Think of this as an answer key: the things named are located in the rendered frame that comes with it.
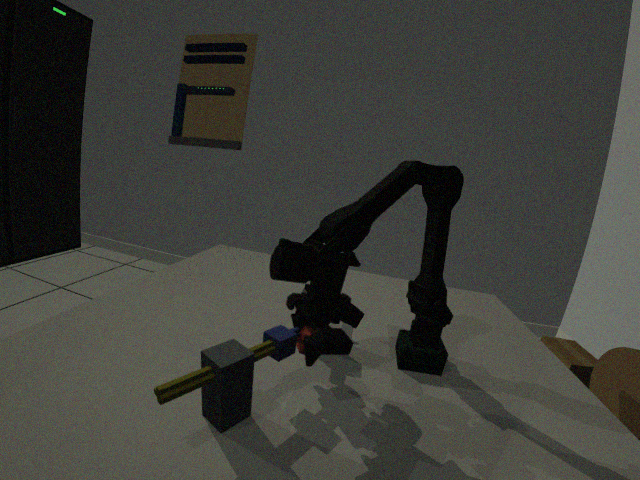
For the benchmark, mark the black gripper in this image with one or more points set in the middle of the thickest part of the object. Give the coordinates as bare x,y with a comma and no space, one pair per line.
316,310

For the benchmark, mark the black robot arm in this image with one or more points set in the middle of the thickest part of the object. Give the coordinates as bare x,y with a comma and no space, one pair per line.
344,229

